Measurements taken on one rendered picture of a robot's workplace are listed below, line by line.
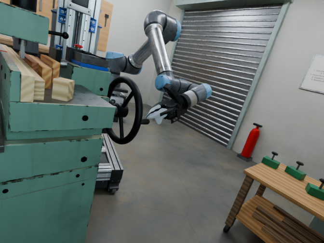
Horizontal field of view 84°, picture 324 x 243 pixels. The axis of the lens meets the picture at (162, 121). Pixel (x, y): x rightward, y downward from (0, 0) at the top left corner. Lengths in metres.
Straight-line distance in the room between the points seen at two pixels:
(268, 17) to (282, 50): 0.59
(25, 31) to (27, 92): 0.24
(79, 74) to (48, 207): 0.40
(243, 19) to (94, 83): 3.30
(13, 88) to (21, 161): 0.17
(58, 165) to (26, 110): 0.17
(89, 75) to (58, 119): 0.28
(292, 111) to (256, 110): 0.48
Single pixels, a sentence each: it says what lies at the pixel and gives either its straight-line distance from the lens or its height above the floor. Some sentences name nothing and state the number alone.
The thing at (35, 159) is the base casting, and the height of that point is 0.76.
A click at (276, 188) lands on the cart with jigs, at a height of 0.53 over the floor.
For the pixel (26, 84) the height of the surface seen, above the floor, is 0.93.
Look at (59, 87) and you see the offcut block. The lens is 0.45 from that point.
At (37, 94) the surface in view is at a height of 0.91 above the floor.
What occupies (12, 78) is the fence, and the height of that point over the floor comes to 0.94.
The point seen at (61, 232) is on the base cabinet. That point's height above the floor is 0.50.
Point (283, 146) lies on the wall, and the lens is 3.20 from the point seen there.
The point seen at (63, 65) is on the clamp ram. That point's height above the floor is 0.95.
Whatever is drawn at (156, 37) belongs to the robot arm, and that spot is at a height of 1.16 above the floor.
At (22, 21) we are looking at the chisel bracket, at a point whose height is 1.04.
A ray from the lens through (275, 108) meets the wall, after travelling 3.21.
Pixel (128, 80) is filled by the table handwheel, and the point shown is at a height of 0.94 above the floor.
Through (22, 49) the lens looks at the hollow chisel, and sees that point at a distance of 0.65.
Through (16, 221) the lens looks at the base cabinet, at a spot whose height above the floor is 0.60.
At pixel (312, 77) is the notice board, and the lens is 3.16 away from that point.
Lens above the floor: 1.02
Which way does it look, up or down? 16 degrees down
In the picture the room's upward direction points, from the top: 15 degrees clockwise
